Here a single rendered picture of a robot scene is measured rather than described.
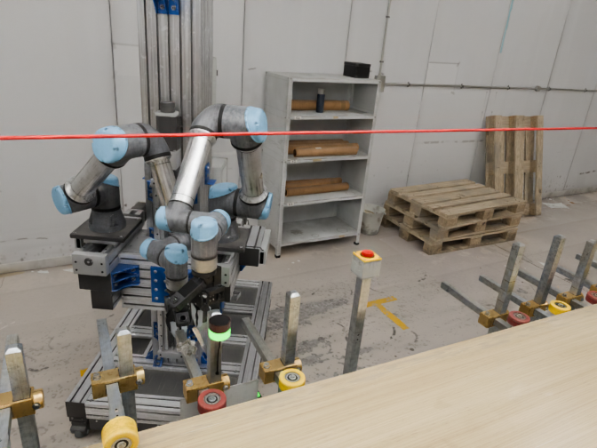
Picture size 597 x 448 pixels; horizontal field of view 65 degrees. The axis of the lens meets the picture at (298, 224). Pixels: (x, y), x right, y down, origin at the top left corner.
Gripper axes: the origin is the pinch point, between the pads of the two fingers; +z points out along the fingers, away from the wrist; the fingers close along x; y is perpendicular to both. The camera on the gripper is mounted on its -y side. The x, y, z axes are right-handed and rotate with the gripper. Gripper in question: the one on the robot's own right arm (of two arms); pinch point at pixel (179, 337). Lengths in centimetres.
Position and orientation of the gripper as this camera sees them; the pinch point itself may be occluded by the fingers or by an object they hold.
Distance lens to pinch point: 177.9
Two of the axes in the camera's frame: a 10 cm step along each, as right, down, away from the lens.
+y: -4.3, -3.9, 8.1
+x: -9.0, 1.0, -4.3
